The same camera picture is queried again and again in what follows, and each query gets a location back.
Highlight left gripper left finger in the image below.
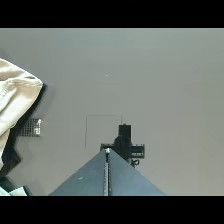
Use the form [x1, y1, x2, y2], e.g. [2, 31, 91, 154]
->
[48, 147, 108, 197]

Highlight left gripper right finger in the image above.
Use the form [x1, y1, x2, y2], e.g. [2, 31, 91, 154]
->
[107, 147, 167, 197]

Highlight white T-shirt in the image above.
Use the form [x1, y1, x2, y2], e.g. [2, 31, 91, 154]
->
[0, 57, 45, 168]

